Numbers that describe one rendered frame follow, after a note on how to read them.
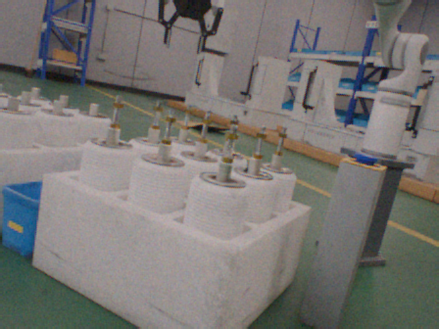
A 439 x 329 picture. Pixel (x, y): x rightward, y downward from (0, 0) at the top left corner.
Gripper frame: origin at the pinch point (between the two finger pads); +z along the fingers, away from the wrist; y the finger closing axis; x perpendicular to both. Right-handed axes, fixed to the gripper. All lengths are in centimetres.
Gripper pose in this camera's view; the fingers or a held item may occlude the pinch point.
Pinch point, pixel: (183, 44)
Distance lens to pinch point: 91.4
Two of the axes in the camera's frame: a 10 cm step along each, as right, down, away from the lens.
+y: -9.7, -1.6, -1.8
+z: -2.1, 9.3, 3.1
